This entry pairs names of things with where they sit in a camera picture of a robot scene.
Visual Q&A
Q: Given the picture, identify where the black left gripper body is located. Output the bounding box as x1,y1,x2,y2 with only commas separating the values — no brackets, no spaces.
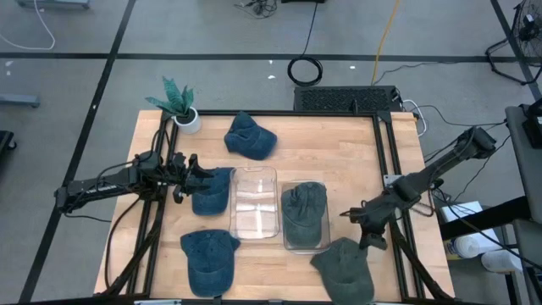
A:
170,151,200,205

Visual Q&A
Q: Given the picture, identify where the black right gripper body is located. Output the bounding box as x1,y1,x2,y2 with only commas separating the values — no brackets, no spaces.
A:
357,197,397,238

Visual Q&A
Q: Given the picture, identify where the blue denim baseball cap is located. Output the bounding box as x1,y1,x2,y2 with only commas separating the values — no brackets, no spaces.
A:
223,110,279,162
180,229,241,298
190,167,235,217

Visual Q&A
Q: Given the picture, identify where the green denim baseball cap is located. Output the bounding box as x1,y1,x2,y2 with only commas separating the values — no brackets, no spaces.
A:
280,181,329,249
309,236,376,305

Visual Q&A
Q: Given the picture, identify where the clear plastic storage bin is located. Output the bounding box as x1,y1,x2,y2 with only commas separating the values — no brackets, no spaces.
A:
279,180,332,256
229,165,281,240

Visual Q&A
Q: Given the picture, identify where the snake plant in white pot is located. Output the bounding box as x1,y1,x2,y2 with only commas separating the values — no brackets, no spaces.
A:
145,75,202,136

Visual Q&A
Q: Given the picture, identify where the white box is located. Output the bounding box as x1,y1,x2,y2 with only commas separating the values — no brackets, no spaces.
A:
440,200,484,225

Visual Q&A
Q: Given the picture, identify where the white paper roll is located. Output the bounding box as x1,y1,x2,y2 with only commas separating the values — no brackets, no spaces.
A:
452,230,504,260
481,249,525,274

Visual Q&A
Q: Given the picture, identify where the black metal beam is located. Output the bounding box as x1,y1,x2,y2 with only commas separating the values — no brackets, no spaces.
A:
440,196,533,241

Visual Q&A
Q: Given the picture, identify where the black ventilated computer case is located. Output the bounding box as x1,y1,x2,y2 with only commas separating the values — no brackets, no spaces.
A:
293,85,404,114

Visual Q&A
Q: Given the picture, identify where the grey side table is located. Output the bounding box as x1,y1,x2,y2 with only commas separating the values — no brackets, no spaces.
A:
505,104,542,213

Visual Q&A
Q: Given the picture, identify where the grey table foot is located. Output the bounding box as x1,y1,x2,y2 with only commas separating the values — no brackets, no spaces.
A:
0,93,41,108

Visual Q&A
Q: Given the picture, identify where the black caster base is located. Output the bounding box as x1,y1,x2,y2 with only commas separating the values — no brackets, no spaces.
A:
0,130,18,152

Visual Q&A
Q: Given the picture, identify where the black device on side table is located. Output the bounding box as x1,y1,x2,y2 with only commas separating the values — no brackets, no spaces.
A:
521,97,542,149

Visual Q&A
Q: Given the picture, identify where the grey table base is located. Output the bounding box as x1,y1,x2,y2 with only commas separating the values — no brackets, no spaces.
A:
15,0,91,9

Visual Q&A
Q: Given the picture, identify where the black floor fan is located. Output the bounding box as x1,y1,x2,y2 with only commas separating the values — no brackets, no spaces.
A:
484,0,542,86

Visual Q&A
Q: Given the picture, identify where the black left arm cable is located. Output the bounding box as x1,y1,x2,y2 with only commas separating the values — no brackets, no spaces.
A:
103,197,143,291

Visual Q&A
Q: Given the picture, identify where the black aluminium rig frame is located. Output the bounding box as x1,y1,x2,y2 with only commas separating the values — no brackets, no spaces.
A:
101,108,456,305

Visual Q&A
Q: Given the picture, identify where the black coiled cable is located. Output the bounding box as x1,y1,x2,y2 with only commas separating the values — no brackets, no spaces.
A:
286,2,324,87

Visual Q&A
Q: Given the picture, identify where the yellow cord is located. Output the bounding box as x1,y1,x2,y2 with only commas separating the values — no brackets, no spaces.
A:
371,0,401,86

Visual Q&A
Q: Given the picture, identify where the tangled black cable bundle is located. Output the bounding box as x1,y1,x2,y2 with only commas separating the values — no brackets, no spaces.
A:
233,0,279,19

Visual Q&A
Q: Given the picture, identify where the white floor cable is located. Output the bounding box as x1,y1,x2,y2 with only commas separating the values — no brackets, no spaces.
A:
0,0,57,51

